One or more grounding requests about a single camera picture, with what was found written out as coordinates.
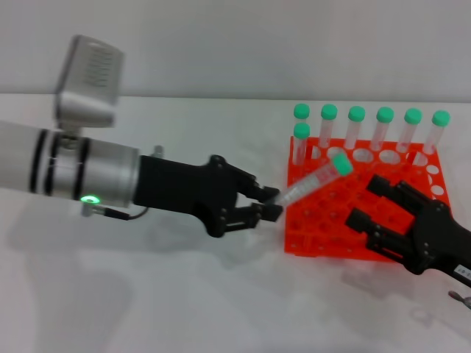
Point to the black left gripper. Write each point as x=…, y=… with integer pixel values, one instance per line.
x=176, y=184

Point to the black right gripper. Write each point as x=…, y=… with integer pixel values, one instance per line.
x=441, y=239

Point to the clear test tube green cap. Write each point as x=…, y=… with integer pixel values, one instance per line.
x=301, y=110
x=316, y=178
x=385, y=114
x=302, y=131
x=413, y=115
x=329, y=111
x=441, y=118
x=356, y=113

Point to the white and silver left arm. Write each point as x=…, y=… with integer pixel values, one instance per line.
x=22, y=158

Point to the orange test tube rack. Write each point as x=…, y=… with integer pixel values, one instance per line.
x=320, y=224

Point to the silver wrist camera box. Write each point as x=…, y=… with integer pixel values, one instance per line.
x=88, y=99

